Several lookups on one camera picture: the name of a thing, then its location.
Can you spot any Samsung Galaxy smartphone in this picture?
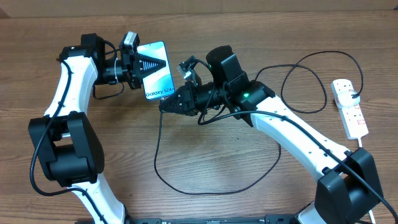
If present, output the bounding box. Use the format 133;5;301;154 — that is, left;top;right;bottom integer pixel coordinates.
137;41;175;100

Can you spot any black USB charging cable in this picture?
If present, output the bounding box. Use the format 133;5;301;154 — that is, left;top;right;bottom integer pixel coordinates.
153;50;364;196

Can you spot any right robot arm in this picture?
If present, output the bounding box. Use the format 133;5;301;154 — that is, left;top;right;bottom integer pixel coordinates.
159;45;385;223

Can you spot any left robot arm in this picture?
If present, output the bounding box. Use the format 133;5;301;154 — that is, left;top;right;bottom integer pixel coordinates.
28;32;170;223

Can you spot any white USB charger plug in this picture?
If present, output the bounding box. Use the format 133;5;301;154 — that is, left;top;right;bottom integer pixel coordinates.
335;91;361;108

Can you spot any white power strip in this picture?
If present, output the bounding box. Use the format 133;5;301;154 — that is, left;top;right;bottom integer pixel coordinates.
330;79;369;139

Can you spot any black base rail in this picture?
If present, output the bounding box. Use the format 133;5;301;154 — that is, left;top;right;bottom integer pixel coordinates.
126;214;299;224

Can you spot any white power strip cord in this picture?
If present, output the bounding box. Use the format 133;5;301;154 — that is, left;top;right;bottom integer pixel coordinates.
357;138;376;224

